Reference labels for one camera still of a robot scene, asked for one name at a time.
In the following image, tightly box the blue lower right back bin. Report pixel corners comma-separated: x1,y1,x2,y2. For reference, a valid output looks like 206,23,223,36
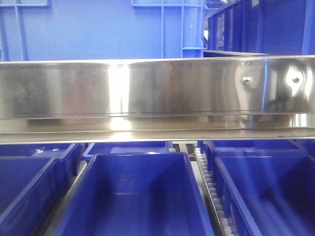
197,140,307,171

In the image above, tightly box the blue lower left back bin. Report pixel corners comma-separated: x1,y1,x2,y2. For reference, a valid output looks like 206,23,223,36
0,143,85,195

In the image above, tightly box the right rail screw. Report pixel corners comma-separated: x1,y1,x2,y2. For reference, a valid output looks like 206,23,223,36
292,77,300,83

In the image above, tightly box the rail screw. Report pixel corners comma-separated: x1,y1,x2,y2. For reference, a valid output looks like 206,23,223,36
292,77,300,83
242,76,252,85

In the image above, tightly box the white roller conveyor track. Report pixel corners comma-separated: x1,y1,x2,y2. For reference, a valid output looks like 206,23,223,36
194,147,239,236

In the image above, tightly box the light blue bin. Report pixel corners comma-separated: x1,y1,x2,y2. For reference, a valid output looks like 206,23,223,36
0,0,205,61

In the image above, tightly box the stainless steel shelf rail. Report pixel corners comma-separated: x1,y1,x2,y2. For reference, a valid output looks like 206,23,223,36
0,56,315,144

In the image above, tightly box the blue lower right front bin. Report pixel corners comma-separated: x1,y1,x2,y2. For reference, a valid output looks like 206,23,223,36
215,156,315,236

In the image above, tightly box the blue lower left front bin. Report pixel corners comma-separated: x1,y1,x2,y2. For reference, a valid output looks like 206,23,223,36
0,156,60,236

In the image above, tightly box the dark blue upper right bin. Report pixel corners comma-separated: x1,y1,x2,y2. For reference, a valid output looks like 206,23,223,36
206,0,315,55

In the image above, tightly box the left rail screw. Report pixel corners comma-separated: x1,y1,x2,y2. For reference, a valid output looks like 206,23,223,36
242,76,252,85

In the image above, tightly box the blue lower centre back bin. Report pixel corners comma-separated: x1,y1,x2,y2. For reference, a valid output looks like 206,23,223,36
83,141,173,161

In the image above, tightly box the blue lower centre front bin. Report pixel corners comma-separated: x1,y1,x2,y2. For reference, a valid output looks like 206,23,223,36
55,152,214,236

